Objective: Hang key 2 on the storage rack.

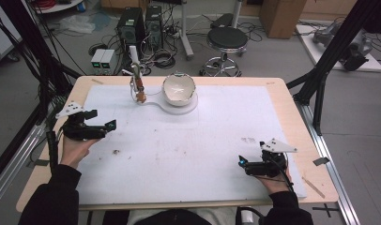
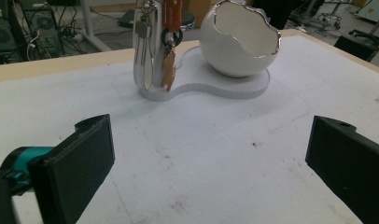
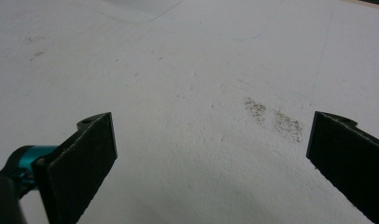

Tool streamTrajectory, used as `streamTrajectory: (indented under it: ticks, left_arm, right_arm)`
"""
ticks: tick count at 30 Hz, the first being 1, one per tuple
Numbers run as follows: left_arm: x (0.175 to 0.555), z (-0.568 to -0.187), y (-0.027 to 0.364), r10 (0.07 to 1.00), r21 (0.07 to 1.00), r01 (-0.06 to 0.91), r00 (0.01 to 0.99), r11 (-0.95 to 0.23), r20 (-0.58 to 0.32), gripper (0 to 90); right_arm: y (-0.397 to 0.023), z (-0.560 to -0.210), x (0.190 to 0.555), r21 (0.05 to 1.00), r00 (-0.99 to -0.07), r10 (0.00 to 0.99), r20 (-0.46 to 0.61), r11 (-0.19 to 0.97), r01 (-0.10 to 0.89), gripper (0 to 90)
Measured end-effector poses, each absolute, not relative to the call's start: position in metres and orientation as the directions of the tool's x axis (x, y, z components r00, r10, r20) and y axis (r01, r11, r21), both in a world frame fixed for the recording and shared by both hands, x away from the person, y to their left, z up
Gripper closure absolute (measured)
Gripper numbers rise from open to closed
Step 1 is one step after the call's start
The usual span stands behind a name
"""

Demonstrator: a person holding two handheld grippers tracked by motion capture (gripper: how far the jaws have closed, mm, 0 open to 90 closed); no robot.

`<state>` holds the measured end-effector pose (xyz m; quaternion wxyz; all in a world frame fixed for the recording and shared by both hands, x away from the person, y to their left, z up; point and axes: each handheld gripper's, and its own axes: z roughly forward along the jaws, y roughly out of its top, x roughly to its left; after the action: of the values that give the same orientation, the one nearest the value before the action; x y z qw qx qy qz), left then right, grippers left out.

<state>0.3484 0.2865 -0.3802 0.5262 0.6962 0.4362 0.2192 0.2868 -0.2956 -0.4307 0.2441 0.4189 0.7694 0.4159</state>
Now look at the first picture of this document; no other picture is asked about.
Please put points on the white floor board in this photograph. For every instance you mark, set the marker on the white floor board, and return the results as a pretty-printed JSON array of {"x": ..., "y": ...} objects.
[{"x": 307, "y": 43}]

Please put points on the clear plastic sheet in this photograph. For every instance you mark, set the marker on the clear plastic sheet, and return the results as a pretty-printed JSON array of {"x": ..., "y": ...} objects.
[{"x": 77, "y": 24}]

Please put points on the aluminium rail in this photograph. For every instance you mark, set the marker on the aluminium rail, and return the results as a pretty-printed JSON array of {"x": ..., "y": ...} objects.
[
  {"x": 10, "y": 175},
  {"x": 332, "y": 168}
]

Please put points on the white ceramic bowl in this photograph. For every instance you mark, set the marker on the white ceramic bowl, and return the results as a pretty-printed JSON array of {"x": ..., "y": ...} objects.
[{"x": 178, "y": 90}]

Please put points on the thin wooden strip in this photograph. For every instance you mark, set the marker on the thin wooden strip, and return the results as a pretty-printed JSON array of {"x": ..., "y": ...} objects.
[{"x": 313, "y": 187}]

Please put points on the white stand with pole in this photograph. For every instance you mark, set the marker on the white stand with pole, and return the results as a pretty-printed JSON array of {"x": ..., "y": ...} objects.
[{"x": 179, "y": 110}]

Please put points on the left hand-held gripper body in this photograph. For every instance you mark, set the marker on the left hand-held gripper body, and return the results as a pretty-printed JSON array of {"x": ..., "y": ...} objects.
[{"x": 82, "y": 131}]

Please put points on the grey device on board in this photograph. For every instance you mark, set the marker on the grey device on board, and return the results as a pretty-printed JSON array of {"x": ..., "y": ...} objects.
[{"x": 351, "y": 47}]

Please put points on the white round table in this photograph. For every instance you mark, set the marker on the white round table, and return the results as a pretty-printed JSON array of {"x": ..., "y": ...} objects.
[{"x": 58, "y": 5}]

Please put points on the white metal stand leg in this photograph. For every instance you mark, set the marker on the white metal stand leg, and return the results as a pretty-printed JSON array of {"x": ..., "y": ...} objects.
[{"x": 186, "y": 34}]

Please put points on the person's left hand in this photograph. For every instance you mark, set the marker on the person's left hand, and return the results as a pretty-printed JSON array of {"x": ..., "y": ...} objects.
[{"x": 73, "y": 153}]

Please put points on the person's torso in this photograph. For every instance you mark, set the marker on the person's torso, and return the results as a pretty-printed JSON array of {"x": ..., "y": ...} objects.
[{"x": 179, "y": 218}]

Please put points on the black round stool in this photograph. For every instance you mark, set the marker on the black round stool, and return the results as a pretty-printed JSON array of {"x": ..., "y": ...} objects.
[{"x": 227, "y": 38}]

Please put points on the grey tape piece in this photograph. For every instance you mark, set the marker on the grey tape piece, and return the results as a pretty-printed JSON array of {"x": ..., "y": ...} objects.
[{"x": 321, "y": 161}]

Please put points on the person's right hand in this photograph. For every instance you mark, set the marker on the person's right hand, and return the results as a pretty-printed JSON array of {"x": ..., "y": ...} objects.
[{"x": 277, "y": 184}]

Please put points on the beige tape strip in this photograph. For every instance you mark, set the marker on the beige tape strip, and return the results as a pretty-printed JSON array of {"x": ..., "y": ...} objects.
[{"x": 97, "y": 81}]

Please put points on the white table mat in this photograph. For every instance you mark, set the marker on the white table mat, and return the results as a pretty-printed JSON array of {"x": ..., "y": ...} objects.
[{"x": 179, "y": 156}]

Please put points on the black computer tower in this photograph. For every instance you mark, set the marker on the black computer tower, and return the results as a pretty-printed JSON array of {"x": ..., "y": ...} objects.
[
  {"x": 130, "y": 28},
  {"x": 154, "y": 26}
]

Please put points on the cardboard box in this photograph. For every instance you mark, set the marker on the cardboard box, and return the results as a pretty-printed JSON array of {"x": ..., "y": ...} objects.
[{"x": 281, "y": 18}]

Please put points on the black metal frame stand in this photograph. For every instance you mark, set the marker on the black metal frame stand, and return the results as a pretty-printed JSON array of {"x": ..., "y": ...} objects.
[
  {"x": 332, "y": 53},
  {"x": 32, "y": 47}
]

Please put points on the white power supply unit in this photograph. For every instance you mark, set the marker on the white power supply unit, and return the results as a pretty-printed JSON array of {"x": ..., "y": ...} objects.
[
  {"x": 108, "y": 61},
  {"x": 98, "y": 61}
]

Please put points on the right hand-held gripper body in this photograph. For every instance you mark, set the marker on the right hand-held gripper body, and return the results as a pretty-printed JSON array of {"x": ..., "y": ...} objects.
[{"x": 266, "y": 168}]

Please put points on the wooden table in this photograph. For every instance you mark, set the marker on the wooden table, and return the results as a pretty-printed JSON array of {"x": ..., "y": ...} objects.
[{"x": 299, "y": 125}]

